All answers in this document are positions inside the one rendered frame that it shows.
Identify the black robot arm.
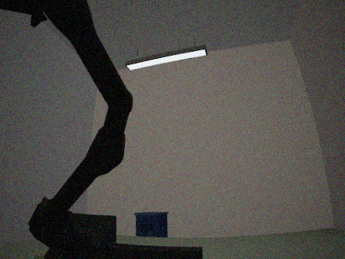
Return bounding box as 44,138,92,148
2,0,133,259

